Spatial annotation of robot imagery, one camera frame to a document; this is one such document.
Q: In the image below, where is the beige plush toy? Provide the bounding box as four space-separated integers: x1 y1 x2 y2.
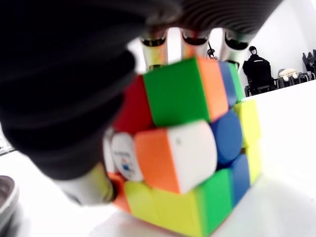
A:
277 68 301 81

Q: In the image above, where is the black mannequin chair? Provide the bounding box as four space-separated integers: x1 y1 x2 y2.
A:
244 78 278 97

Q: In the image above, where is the multicoloured Rubik's cube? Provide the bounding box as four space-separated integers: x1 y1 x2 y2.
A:
102 56 262 237

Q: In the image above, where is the black folded equipment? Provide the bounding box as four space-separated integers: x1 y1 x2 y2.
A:
302 48 316 74

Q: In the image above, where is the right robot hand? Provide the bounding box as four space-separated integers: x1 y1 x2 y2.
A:
0 0 282 205

